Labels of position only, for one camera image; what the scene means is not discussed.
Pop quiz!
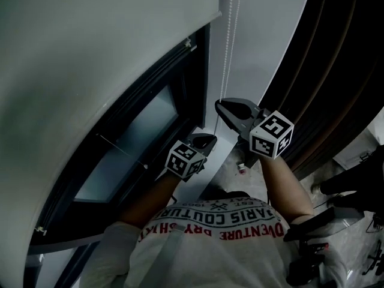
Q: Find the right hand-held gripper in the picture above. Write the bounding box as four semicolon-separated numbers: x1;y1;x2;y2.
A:
214;97;295;168

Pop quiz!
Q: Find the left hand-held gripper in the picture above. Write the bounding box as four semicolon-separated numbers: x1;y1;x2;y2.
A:
166;133;218;184

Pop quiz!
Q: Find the white bead chain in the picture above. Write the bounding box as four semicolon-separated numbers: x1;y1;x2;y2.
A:
212;0;243;138

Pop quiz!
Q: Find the grey roller blind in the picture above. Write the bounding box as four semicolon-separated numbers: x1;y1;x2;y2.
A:
0;0;223;288

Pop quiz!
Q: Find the person's right forearm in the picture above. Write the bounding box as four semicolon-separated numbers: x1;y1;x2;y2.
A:
259;154;314;224

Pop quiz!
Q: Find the person's left forearm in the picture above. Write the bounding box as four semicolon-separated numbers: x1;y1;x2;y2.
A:
119;172;181;227

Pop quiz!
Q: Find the dark framed window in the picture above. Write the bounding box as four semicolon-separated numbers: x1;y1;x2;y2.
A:
26;22;211;288

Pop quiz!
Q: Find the grey insect screen bar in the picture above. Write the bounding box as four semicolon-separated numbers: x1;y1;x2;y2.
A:
34;37;197;236

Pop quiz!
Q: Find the dark brown curtain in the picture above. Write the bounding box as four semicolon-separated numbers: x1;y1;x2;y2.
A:
257;0;384;179

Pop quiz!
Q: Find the person's white printed t-shirt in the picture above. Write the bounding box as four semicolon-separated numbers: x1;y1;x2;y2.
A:
86;190;349;288

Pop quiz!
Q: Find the white cabinet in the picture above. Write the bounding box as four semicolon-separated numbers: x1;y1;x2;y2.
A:
332;106;384;170

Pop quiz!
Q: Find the black chest-mounted phone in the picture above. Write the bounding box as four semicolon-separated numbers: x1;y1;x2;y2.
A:
283;207;364;242

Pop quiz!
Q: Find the black metal floor stand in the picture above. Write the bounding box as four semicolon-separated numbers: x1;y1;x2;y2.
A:
362;241;384;278

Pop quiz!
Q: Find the thin white pull cord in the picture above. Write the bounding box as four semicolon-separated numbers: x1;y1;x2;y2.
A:
97;133;148;170

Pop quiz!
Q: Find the grey neck strap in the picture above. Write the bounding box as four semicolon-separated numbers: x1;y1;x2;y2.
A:
170;225;187;288

